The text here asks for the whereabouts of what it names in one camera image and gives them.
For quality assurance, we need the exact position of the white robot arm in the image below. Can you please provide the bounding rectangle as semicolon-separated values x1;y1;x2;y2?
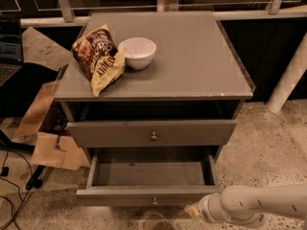
185;184;307;229

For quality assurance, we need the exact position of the metal railing frame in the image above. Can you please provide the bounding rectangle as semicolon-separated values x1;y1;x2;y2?
0;0;307;29

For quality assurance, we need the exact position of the brown cardboard box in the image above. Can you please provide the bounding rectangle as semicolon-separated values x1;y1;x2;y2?
14;27;90;171

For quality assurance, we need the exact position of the grey drawer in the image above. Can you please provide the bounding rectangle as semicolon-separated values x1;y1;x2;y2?
77;147;219;207
68;120;237;148

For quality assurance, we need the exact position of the black floor cable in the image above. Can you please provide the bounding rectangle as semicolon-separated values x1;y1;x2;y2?
0;150;44;230

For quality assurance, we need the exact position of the open laptop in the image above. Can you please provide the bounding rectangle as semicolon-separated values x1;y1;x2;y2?
0;15;24;85

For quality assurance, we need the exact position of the grey drawer cabinet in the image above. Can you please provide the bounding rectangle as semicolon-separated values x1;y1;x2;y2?
53;11;256;165

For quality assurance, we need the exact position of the white bowl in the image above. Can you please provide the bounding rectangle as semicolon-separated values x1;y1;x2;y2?
118;37;156;70

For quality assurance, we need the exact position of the white diagonal post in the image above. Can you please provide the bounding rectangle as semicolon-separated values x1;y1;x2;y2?
266;33;307;114

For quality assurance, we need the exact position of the grey top drawer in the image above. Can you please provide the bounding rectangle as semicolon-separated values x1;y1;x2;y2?
68;120;237;148

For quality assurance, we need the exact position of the brown yellow snack bag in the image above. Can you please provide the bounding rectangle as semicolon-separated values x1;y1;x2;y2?
72;24;126;97

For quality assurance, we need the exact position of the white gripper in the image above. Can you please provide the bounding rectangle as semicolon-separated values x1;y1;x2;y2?
184;194;224;223

